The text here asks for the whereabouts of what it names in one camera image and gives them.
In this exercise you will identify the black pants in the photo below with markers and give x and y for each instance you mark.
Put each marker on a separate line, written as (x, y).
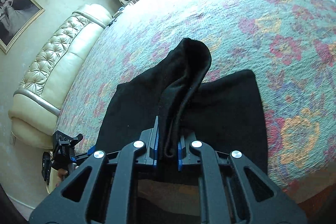
(226, 114)

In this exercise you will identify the floral bedspread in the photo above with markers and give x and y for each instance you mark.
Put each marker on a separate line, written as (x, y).
(288, 44)

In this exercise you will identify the finger of the blue pad left gripper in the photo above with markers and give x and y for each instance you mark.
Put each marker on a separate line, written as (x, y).
(91, 150)

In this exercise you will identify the framed black white picture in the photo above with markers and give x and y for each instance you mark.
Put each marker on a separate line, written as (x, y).
(16, 16)

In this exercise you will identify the cream tufted leather headboard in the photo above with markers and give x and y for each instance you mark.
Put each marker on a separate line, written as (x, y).
(48, 79)

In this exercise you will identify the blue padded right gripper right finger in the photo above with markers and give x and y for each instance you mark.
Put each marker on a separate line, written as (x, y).
(185, 157)

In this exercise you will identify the person's left hand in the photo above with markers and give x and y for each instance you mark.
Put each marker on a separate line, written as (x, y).
(61, 174)

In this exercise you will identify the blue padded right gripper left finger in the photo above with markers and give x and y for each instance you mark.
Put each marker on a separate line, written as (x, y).
(150, 138)

